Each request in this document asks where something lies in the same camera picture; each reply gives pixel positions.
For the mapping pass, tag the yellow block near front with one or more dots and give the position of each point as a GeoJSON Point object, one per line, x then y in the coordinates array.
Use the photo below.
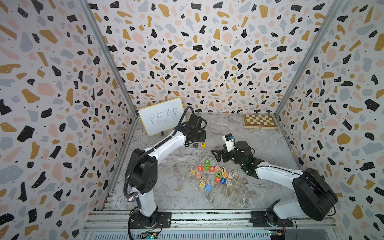
{"type": "Point", "coordinates": [203, 185]}

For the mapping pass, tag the plain blue block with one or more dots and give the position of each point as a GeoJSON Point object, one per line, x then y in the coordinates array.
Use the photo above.
{"type": "Point", "coordinates": [208, 188]}

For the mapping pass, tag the green number 2 block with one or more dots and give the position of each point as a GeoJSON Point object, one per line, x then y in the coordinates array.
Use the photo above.
{"type": "Point", "coordinates": [207, 162]}

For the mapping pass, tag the pink glitter bottle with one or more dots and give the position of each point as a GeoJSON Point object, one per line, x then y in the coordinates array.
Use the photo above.
{"type": "Point", "coordinates": [132, 196]}

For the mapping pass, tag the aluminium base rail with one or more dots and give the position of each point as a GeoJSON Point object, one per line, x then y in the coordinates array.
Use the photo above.
{"type": "Point", "coordinates": [206, 225]}

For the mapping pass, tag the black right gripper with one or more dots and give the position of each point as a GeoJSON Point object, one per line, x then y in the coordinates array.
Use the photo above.
{"type": "Point", "coordinates": [220, 152]}

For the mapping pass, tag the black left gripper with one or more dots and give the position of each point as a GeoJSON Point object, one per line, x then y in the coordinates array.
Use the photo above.
{"type": "Point", "coordinates": [203, 133]}

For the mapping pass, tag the whiteboard with PEAR text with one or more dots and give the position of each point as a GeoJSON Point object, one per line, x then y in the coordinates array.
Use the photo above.
{"type": "Point", "coordinates": [162, 117]}

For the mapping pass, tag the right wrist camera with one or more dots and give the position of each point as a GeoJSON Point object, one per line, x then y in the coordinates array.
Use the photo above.
{"type": "Point", "coordinates": [229, 142]}

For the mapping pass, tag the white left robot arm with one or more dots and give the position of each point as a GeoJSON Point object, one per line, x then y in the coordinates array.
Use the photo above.
{"type": "Point", "coordinates": [142, 172]}

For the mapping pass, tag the wooden folding chess board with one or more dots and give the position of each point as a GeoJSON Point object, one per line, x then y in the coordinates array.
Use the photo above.
{"type": "Point", "coordinates": [265, 122]}

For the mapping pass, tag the wooden purple 7 block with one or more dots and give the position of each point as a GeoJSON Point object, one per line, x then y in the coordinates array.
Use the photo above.
{"type": "Point", "coordinates": [223, 169]}

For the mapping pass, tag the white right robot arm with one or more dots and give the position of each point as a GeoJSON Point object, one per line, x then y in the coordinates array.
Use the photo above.
{"type": "Point", "coordinates": [314, 197]}

